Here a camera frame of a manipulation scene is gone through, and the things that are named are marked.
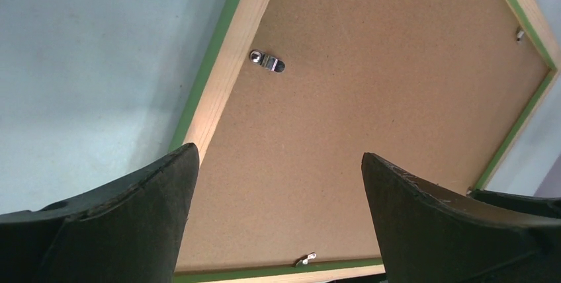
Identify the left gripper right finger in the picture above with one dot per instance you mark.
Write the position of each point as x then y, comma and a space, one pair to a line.
427, 233

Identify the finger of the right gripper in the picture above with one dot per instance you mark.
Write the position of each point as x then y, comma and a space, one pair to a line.
546, 207

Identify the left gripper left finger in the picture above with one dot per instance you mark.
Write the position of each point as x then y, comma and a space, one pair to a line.
127, 230

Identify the wooden picture frame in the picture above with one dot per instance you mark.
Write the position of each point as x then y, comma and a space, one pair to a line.
228, 66

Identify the metal frame turn clip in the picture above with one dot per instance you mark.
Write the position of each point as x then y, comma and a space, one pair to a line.
267, 61
305, 260
519, 34

